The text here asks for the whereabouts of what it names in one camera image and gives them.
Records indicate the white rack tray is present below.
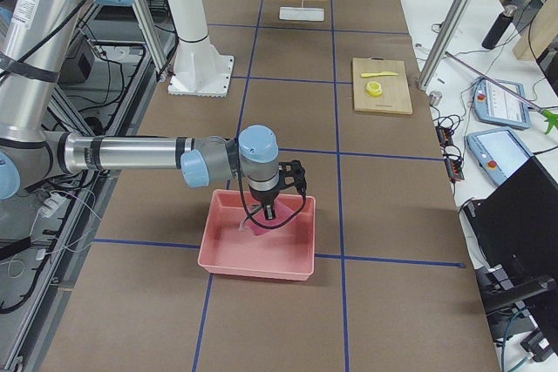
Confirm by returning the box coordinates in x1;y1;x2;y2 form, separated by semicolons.
279;6;325;22

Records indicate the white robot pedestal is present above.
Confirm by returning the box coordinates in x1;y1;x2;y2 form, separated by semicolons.
167;0;235;98

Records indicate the yellow plastic knife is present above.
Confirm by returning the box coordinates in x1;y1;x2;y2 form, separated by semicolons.
360;71;399;78

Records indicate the teach pendant tablet near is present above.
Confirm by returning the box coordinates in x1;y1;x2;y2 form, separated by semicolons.
466;127;534;186

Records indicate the black monitor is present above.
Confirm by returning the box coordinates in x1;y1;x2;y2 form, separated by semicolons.
464;157;557;329

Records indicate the aluminium frame post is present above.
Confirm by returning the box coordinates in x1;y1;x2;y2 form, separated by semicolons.
418;0;471;91

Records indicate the teach pendant tablet far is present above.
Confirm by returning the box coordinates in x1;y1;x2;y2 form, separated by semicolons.
473;78;531;130

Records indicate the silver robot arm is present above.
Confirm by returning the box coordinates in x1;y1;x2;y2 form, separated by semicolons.
1;0;280;220

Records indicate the wooden cutting board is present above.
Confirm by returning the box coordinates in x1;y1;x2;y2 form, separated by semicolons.
351;57;412;115

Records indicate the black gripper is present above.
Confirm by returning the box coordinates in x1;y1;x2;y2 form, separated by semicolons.
249;187;279;220

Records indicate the yellow lemon slice toy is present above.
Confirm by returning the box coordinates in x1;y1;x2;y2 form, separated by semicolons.
365;81;383;98

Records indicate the metal reacher grabber stick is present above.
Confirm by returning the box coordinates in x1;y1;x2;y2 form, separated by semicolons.
445;51;558;134

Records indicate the pink cloth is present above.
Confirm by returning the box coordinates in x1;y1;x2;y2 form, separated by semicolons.
246;200;295;236

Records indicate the small silver metal cylinder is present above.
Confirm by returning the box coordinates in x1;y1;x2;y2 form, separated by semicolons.
428;91;443;107

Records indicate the pink plastic bin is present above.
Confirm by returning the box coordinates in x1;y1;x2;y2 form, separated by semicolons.
198;189;316;281

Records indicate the black water bottle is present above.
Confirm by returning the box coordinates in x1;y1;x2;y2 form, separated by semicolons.
481;4;518;50

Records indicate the teach pendant tablet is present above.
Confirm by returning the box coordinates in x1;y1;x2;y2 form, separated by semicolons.
466;127;534;186
473;78;531;130

